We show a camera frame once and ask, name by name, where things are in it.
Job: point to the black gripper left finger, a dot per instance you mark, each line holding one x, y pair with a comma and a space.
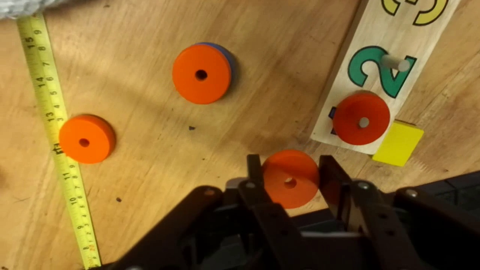
271, 221

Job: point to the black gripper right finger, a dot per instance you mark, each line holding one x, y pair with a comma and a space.
359, 206

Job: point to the yellow square block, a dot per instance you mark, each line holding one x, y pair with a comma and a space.
400, 144

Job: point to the yellow measuring tape strip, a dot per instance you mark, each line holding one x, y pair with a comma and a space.
44, 75

